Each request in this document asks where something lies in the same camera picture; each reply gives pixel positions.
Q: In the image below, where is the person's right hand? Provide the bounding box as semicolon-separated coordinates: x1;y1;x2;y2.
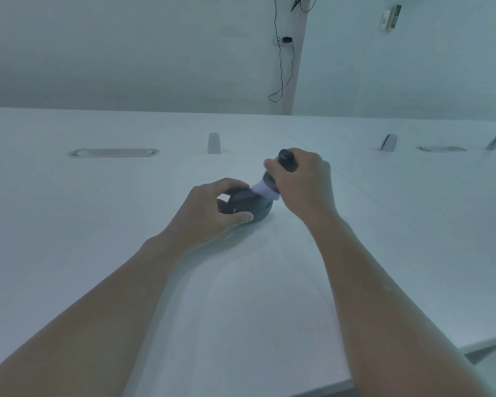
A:
264;148;342;230

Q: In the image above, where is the person's left hand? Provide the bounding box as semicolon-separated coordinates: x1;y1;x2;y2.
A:
165;178;255;255

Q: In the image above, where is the black brush with white bristles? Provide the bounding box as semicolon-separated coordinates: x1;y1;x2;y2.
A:
250;149;301;202

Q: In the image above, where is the dark grey computer mouse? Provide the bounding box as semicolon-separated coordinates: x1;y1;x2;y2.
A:
217;187;274;224

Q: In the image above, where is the person's right forearm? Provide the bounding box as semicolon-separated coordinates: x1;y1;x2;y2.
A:
305;214;496;397

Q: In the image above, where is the person's left forearm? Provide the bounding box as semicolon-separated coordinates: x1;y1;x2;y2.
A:
0;232;191;397

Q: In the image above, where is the black hanging cable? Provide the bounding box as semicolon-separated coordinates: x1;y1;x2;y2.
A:
268;0;317;104

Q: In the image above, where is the long grey cable grommet cover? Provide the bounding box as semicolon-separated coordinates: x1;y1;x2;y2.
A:
69;148;160;158

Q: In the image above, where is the short grey cable grommet cover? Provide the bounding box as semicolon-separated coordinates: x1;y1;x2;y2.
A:
416;145;468;153

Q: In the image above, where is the white wall-mounted device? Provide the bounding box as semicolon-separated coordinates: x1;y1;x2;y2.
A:
382;4;403;30

